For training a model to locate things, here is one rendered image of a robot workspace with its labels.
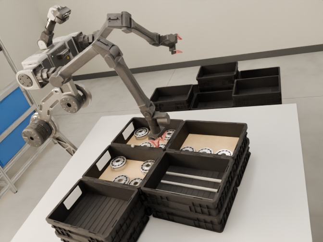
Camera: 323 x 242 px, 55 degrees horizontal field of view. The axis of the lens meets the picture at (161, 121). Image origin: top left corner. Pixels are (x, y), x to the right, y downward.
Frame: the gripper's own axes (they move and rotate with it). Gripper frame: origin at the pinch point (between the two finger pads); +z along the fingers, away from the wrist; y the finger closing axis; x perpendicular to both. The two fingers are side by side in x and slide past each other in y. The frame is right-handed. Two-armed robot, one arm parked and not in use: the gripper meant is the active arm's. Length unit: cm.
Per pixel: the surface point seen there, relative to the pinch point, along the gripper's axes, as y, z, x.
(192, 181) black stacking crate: -16.4, 7.0, -29.0
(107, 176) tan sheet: -28.3, 7.4, 22.8
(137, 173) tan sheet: -20.1, 7.2, 5.6
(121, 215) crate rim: -54, -3, -13
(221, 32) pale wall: 288, 47, 84
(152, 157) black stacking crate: -9.7, 3.0, 0.2
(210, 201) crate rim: -34, -4, -49
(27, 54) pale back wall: 149, 13, 340
